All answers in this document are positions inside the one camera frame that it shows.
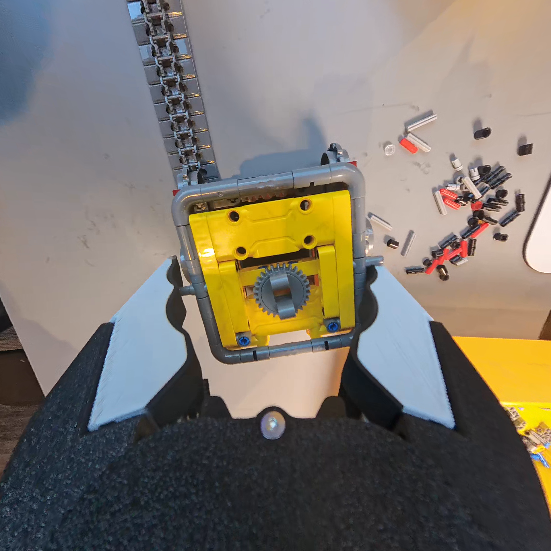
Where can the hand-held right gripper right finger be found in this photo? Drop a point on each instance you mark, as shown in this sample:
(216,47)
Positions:
(400,344)

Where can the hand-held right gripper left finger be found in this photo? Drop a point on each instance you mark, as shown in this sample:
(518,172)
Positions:
(142,344)

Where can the black yellow toy brick vehicle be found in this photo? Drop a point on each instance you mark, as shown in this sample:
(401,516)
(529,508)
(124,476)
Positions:
(267,224)

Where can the light grey desk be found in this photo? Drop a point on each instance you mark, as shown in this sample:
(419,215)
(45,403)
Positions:
(86,172)

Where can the pale grey brick pin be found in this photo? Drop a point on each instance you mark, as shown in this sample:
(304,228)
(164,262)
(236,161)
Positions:
(408,243)

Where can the yellow plastic bin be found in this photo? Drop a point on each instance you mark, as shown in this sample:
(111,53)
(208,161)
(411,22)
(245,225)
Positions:
(503,370)

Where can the cluster of small brick parts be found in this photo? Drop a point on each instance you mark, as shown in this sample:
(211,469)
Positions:
(473,202)

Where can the small parts inside bin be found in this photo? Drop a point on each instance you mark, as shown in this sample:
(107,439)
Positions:
(533,434)

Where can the white base board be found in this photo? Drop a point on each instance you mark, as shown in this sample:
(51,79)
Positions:
(540,228)

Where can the clear round stud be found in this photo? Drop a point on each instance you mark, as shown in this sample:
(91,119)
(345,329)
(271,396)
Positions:
(389,149)

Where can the red brick piece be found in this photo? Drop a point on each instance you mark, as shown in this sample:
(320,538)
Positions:
(408,145)

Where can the black brick pin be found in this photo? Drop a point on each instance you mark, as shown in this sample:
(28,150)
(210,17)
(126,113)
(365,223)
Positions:
(525,149)
(482,133)

